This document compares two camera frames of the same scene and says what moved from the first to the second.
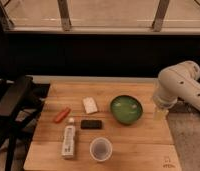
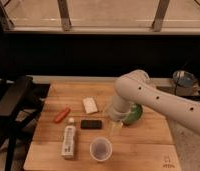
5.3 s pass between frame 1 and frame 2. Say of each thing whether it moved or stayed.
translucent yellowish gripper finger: moved
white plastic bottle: stayed
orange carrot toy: stayed
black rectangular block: stayed
